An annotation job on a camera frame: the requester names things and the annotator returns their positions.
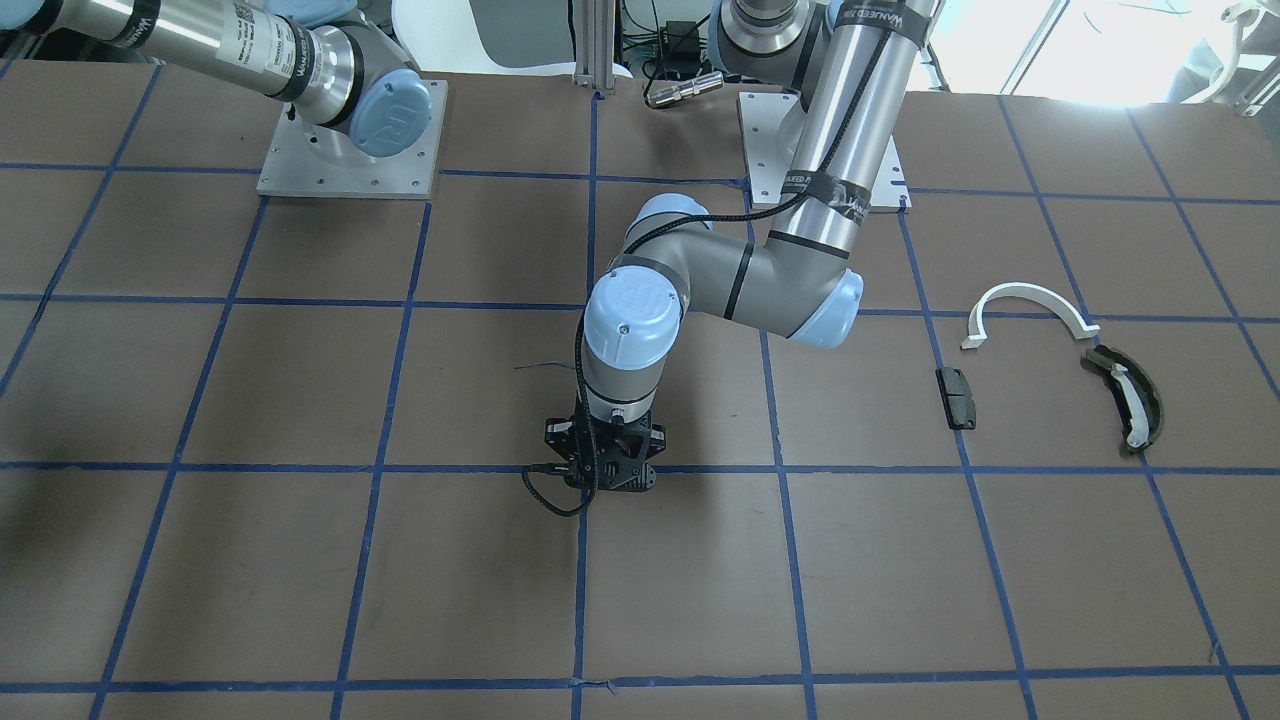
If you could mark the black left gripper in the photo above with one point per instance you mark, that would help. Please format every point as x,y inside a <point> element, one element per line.
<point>556,434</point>

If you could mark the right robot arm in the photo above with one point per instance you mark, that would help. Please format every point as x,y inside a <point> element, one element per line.
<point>335,67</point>

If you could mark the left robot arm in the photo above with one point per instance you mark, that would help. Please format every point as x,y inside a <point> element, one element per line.
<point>849,61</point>

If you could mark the black brake pad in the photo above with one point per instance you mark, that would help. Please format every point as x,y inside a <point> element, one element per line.
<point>957,398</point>

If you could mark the white plastic chair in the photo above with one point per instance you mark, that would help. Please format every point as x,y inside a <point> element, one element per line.
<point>499,38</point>

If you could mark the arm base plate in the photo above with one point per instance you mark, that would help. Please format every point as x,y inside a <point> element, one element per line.
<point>311,162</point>
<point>771,125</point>

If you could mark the aluminium frame post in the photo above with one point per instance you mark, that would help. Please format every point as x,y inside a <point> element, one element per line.
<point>593,32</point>

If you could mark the white curved plastic bracket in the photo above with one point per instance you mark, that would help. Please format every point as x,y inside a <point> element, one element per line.
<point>1067,313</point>

